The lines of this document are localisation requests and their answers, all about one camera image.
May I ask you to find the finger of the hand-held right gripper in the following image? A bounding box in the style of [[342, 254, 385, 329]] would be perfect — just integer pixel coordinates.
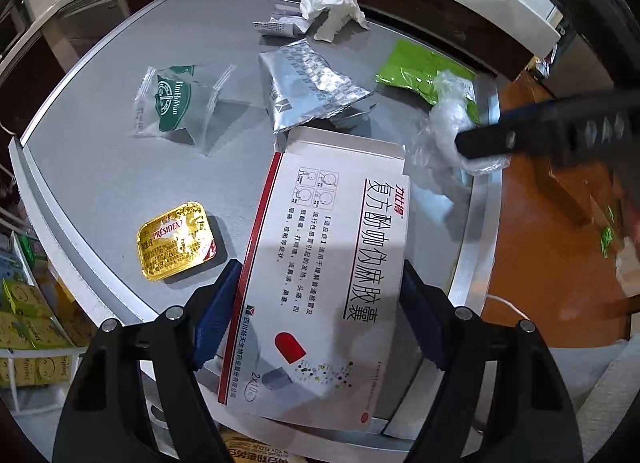
[[500, 89, 640, 126], [456, 106, 640, 164]]

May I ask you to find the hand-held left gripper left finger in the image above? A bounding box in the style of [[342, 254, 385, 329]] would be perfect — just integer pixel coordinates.
[[52, 259, 243, 463]]

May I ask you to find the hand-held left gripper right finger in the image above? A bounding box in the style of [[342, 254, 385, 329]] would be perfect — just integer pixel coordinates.
[[400, 260, 583, 463]]

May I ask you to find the clear plastic wrap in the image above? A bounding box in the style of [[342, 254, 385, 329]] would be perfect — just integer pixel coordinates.
[[410, 70, 511, 184]]

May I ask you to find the gold foil butter packet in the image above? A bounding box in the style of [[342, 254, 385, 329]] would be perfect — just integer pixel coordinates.
[[136, 200, 223, 282]]

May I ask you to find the green packet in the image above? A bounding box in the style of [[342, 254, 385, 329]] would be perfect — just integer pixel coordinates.
[[376, 40, 481, 106]]

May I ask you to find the white medicine box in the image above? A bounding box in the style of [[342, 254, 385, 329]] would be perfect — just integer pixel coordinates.
[[217, 126, 411, 449]]

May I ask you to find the silver foil bag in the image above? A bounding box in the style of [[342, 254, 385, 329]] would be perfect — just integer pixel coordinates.
[[257, 38, 378, 134]]

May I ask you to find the white tissue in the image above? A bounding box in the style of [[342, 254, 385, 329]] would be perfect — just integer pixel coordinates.
[[299, 0, 368, 41]]

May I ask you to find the cardboard box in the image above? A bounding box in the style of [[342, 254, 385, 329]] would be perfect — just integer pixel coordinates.
[[549, 163, 623, 226]]

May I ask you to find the yellow printed packet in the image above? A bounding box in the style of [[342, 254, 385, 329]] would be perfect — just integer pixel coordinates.
[[220, 430, 301, 463]]

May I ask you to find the stack of yellow green boxes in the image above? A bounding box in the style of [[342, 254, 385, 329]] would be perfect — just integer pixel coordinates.
[[0, 278, 76, 389]]

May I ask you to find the clear wrapper with green logo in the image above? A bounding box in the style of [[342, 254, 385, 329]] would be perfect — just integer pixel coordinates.
[[132, 64, 236, 154]]

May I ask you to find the white cable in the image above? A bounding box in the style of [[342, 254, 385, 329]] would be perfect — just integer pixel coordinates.
[[484, 293, 531, 320]]

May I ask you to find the white wire rack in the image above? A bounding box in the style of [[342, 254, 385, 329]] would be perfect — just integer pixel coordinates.
[[0, 213, 96, 414]]

